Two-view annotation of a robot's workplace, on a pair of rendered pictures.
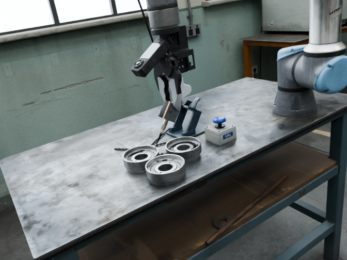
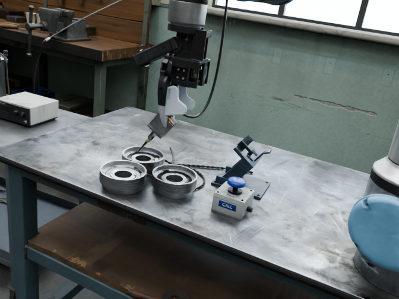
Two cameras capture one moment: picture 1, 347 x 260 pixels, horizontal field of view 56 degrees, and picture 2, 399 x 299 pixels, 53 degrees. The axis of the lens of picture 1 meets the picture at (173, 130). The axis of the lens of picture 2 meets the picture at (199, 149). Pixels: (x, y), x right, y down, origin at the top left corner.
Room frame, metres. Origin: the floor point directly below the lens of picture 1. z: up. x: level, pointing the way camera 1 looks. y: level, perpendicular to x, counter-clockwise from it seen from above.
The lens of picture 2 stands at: (0.40, -0.72, 1.24)
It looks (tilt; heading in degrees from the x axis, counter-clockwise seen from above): 22 degrees down; 54
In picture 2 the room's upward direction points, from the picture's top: 8 degrees clockwise
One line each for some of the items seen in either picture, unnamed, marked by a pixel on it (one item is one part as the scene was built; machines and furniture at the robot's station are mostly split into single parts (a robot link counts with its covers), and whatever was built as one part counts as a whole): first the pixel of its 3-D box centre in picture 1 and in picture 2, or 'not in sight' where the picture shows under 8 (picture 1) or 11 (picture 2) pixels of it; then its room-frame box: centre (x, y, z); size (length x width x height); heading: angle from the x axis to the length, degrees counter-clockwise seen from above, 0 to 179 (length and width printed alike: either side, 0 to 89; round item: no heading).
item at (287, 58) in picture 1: (296, 65); not in sight; (1.09, -0.45, 0.97); 0.13 x 0.12 x 0.14; 15
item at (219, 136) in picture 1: (221, 131); (235, 200); (0.94, -0.15, 0.82); 0.08 x 0.07 x 0.05; 120
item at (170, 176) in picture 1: (166, 170); (123, 177); (0.75, 0.04, 0.82); 0.10 x 0.10 x 0.04
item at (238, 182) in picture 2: (219, 125); (235, 189); (0.94, -0.15, 0.85); 0.04 x 0.04 x 0.05
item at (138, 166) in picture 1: (141, 159); (142, 161); (0.84, 0.10, 0.82); 0.10 x 0.10 x 0.04
